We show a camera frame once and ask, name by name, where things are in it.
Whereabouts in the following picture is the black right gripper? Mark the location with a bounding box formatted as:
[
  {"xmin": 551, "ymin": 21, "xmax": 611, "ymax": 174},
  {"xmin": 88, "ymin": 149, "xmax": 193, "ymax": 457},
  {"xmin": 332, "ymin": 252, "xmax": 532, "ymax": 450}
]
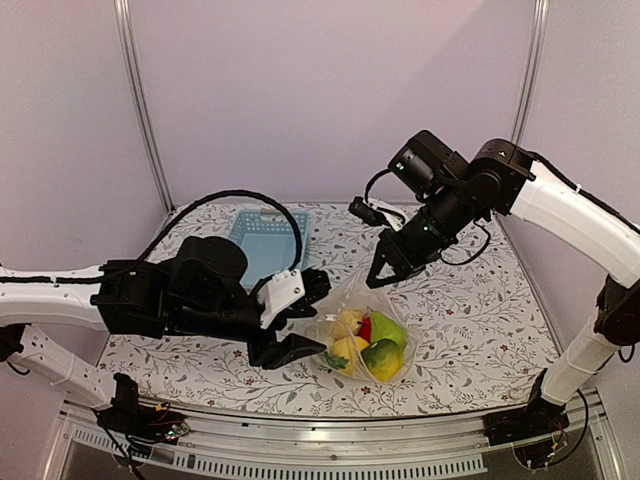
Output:
[{"xmin": 366, "ymin": 179, "xmax": 475, "ymax": 287}]

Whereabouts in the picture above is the yellow lemon toy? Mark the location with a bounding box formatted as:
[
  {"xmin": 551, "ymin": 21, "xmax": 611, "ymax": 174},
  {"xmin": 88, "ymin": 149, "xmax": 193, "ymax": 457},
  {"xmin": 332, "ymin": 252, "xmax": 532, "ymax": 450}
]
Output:
[
  {"xmin": 330, "ymin": 309, "xmax": 364, "ymax": 340},
  {"xmin": 328, "ymin": 336, "xmax": 369, "ymax": 377}
]

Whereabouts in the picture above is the white radish toy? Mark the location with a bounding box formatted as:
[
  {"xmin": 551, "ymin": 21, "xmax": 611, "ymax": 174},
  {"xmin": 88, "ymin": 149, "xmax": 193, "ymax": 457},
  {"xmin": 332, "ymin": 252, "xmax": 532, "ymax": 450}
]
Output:
[{"xmin": 321, "ymin": 351, "xmax": 350, "ymax": 371}]

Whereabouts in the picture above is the red apple toy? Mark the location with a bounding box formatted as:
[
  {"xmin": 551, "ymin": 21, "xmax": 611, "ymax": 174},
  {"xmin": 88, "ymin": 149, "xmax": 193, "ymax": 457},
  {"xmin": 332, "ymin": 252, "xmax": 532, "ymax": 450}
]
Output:
[{"xmin": 357, "ymin": 316, "xmax": 372, "ymax": 342}]

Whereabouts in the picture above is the clear zip top bag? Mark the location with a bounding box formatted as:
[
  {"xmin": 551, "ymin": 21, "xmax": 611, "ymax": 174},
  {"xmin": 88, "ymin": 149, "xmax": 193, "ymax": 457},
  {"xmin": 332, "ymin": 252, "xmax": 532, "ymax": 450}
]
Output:
[{"xmin": 305, "ymin": 272, "xmax": 419, "ymax": 384}]

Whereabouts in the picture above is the blue plastic basket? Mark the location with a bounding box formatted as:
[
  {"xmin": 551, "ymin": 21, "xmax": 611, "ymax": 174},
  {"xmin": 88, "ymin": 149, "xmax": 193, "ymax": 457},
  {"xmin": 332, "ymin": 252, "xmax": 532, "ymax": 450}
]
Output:
[{"xmin": 228, "ymin": 209, "xmax": 296, "ymax": 290}]

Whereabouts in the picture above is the pale yellow round toy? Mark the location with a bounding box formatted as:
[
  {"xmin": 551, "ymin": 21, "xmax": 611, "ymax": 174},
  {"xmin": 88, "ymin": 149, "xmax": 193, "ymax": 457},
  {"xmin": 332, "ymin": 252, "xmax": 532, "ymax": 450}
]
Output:
[{"xmin": 361, "ymin": 339, "xmax": 404, "ymax": 382}]

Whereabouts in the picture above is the yellow lemon toy top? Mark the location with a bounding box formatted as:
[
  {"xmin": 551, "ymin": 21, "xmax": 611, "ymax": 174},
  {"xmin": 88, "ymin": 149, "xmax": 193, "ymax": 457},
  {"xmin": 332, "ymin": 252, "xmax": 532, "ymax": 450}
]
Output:
[{"xmin": 330, "ymin": 309, "xmax": 364, "ymax": 340}]

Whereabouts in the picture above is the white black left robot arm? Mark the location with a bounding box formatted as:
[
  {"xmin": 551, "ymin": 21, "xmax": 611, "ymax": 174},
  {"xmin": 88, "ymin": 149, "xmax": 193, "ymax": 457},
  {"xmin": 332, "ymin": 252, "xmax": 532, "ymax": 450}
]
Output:
[{"xmin": 1, "ymin": 236, "xmax": 331, "ymax": 434}]

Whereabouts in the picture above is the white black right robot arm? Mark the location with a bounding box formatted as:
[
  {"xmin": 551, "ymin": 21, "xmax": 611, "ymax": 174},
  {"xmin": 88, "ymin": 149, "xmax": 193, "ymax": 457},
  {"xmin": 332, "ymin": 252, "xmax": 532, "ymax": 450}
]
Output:
[{"xmin": 366, "ymin": 130, "xmax": 639, "ymax": 436}]

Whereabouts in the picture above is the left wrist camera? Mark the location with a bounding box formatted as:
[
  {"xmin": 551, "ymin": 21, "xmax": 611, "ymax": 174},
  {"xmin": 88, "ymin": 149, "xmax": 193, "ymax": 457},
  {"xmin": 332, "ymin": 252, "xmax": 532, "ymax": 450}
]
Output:
[{"xmin": 257, "ymin": 269, "xmax": 305, "ymax": 330}]

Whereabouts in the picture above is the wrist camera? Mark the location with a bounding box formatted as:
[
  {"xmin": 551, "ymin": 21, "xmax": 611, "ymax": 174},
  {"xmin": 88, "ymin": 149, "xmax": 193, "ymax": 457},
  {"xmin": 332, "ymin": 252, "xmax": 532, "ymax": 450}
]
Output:
[
  {"xmin": 348, "ymin": 196, "xmax": 408, "ymax": 231},
  {"xmin": 257, "ymin": 269, "xmax": 305, "ymax": 330}
]

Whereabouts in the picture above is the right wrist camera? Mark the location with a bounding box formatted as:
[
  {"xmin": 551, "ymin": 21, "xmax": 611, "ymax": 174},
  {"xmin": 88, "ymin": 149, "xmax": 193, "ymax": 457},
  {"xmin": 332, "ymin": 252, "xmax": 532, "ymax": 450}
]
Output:
[{"xmin": 348, "ymin": 196, "xmax": 408, "ymax": 231}]

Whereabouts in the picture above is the front aluminium rail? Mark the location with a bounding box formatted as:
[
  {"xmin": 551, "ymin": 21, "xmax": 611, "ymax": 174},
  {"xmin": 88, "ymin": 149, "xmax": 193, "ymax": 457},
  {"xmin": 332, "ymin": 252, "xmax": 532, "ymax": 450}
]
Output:
[{"xmin": 43, "ymin": 390, "xmax": 625, "ymax": 479}]

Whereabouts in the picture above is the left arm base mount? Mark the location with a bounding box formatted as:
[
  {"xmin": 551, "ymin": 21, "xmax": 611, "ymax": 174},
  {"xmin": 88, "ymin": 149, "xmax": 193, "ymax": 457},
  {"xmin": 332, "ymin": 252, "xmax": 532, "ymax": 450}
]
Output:
[{"xmin": 97, "ymin": 373, "xmax": 190, "ymax": 444}]

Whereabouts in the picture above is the right aluminium frame post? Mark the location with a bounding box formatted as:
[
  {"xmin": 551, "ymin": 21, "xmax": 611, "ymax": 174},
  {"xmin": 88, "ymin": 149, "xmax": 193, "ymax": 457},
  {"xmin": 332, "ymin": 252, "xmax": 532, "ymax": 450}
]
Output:
[{"xmin": 510, "ymin": 0, "xmax": 550, "ymax": 144}]

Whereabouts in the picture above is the aluminium frame post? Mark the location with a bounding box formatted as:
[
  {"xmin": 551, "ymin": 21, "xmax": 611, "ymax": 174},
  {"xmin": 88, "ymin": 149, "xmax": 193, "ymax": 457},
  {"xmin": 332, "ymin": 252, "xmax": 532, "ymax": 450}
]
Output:
[
  {"xmin": 113, "ymin": 0, "xmax": 175, "ymax": 214},
  {"xmin": 510, "ymin": 0, "xmax": 550, "ymax": 144}
]

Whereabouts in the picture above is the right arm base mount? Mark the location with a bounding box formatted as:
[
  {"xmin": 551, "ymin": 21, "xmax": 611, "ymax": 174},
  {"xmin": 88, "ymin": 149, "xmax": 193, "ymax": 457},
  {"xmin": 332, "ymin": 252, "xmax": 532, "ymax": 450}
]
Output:
[{"xmin": 482, "ymin": 407, "xmax": 569, "ymax": 470}]

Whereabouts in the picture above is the left aluminium frame post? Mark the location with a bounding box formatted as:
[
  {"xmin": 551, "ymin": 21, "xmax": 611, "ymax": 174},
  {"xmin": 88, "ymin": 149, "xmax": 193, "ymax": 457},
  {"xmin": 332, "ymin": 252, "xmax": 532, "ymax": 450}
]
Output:
[{"xmin": 113, "ymin": 0, "xmax": 175, "ymax": 214}]

